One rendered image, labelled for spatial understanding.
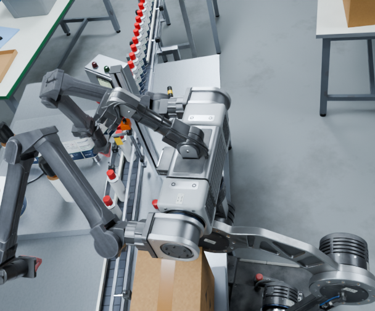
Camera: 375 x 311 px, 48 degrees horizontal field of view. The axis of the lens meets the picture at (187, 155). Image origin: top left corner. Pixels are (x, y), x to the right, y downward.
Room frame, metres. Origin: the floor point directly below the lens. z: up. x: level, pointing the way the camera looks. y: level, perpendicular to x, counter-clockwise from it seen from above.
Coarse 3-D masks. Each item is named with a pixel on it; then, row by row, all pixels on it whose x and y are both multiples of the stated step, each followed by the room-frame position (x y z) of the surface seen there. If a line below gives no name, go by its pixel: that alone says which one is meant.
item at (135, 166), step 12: (144, 84) 2.01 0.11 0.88; (132, 180) 1.33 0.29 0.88; (132, 192) 1.26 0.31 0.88; (120, 204) 1.22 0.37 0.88; (132, 204) 1.19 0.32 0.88; (108, 264) 0.93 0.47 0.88; (120, 264) 0.91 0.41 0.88; (108, 276) 0.87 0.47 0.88; (120, 276) 0.86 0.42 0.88; (108, 288) 0.82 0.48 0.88; (120, 288) 0.81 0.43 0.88; (108, 300) 0.77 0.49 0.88; (120, 300) 0.76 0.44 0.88
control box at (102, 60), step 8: (96, 56) 1.53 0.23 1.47; (104, 56) 1.51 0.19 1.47; (88, 64) 1.49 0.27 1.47; (104, 64) 1.45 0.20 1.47; (112, 64) 1.44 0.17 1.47; (120, 64) 1.42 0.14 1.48; (88, 72) 1.46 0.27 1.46; (96, 72) 1.42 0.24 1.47; (104, 72) 1.40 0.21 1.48; (128, 72) 1.40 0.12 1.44; (96, 80) 1.43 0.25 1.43; (128, 80) 1.39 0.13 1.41; (136, 88) 1.40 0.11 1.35
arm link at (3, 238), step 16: (16, 144) 0.91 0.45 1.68; (16, 160) 0.89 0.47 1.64; (32, 160) 0.93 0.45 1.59; (16, 176) 0.89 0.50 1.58; (16, 192) 0.87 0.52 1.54; (0, 208) 0.87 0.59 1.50; (16, 208) 0.85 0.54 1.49; (0, 224) 0.84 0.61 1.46; (16, 224) 0.84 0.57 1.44; (0, 240) 0.81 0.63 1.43; (16, 240) 0.82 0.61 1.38; (0, 256) 0.78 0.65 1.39
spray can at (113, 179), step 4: (108, 172) 1.25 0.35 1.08; (112, 172) 1.24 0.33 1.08; (108, 176) 1.24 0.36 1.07; (112, 176) 1.23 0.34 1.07; (116, 176) 1.24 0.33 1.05; (108, 180) 1.24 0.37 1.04; (112, 180) 1.23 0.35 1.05; (116, 180) 1.22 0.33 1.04; (120, 180) 1.24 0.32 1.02; (112, 184) 1.22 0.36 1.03; (116, 184) 1.22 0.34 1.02; (120, 184) 1.23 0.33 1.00; (116, 188) 1.22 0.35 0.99; (120, 188) 1.22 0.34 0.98; (124, 188) 1.23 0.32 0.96; (116, 192) 1.23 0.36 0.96; (120, 192) 1.22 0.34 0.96; (124, 192) 1.23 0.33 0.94; (120, 196) 1.22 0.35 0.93; (124, 196) 1.22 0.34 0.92; (120, 200) 1.23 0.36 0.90; (124, 200) 1.22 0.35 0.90
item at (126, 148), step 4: (116, 132) 1.47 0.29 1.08; (120, 132) 1.46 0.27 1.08; (120, 136) 1.46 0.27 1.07; (124, 136) 1.47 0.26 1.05; (124, 140) 1.45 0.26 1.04; (124, 144) 1.45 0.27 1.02; (128, 144) 1.46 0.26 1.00; (124, 148) 1.45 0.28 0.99; (128, 148) 1.45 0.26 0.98; (124, 152) 1.45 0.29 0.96; (128, 152) 1.45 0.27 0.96; (128, 156) 1.45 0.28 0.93; (128, 160) 1.45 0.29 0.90
